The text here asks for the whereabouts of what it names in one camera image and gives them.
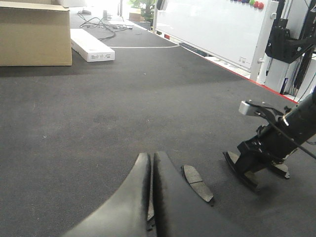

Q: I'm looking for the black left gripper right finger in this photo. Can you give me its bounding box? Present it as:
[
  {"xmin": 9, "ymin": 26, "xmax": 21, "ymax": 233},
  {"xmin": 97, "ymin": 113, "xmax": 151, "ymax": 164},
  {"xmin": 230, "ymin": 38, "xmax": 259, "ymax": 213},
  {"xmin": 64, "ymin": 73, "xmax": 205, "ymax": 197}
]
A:
[{"xmin": 153, "ymin": 151, "xmax": 247, "ymax": 237}]

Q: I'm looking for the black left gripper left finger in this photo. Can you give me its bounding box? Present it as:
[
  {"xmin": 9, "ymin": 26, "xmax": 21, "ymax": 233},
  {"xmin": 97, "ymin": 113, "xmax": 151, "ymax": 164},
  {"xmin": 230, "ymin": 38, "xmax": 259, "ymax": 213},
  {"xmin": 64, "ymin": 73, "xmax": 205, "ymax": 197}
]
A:
[{"xmin": 63, "ymin": 153, "xmax": 151, "ymax": 237}]

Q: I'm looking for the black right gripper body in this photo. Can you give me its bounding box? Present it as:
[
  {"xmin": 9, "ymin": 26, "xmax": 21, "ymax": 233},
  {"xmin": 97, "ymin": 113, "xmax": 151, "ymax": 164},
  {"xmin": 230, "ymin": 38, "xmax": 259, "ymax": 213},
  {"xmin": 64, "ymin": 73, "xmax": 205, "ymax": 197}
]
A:
[{"xmin": 236, "ymin": 112, "xmax": 299, "ymax": 173}]

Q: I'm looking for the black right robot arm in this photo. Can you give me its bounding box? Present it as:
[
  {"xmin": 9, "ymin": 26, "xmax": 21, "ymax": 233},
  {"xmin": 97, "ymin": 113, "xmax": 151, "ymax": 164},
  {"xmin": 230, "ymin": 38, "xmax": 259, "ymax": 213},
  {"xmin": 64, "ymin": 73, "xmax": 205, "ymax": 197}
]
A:
[{"xmin": 153, "ymin": 93, "xmax": 316, "ymax": 237}]

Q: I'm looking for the white whiteboard panel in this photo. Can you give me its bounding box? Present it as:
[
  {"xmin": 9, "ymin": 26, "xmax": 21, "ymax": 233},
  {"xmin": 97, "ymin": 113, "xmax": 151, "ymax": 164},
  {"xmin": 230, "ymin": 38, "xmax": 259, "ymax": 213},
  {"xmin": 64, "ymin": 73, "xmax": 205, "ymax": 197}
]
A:
[{"xmin": 154, "ymin": 0, "xmax": 278, "ymax": 81}]

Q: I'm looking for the white small box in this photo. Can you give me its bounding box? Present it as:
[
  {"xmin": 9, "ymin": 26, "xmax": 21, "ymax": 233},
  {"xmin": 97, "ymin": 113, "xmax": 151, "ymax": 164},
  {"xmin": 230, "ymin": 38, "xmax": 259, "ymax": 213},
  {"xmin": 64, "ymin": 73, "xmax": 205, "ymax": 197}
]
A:
[{"xmin": 70, "ymin": 29, "xmax": 116, "ymax": 62}]

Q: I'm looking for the green potted plant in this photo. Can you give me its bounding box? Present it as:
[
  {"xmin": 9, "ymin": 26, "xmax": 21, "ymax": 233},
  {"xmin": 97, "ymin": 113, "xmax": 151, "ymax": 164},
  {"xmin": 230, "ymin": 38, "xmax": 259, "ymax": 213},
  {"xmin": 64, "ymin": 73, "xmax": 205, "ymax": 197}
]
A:
[{"xmin": 128, "ymin": 0, "xmax": 156, "ymax": 24}]

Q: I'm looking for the cardboard box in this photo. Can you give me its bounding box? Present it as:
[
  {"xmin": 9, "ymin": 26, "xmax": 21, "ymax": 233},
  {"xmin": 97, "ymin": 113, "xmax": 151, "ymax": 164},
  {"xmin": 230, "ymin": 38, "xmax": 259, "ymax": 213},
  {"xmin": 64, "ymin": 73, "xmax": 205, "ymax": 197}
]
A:
[{"xmin": 0, "ymin": 0, "xmax": 72, "ymax": 67}]

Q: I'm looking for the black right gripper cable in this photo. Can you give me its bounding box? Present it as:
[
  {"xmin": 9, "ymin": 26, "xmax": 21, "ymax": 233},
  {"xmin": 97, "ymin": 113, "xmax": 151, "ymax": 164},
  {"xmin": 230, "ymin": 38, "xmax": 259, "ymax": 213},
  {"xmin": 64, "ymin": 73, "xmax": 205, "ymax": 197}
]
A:
[{"xmin": 254, "ymin": 111, "xmax": 316, "ymax": 160}]

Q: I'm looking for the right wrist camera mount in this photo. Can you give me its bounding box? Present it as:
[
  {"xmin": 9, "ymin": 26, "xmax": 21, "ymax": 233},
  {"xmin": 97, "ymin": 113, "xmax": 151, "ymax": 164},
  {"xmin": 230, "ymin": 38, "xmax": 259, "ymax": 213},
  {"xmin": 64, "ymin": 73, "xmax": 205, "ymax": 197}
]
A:
[{"xmin": 238, "ymin": 100, "xmax": 284, "ymax": 124}]

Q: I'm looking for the cable bundle on conveyor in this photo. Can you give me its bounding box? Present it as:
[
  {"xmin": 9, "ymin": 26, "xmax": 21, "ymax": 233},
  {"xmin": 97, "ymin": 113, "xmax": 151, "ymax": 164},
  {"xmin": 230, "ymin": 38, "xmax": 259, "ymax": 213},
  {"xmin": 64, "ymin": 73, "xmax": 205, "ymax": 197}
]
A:
[{"xmin": 78, "ymin": 9, "xmax": 134, "ymax": 41}]

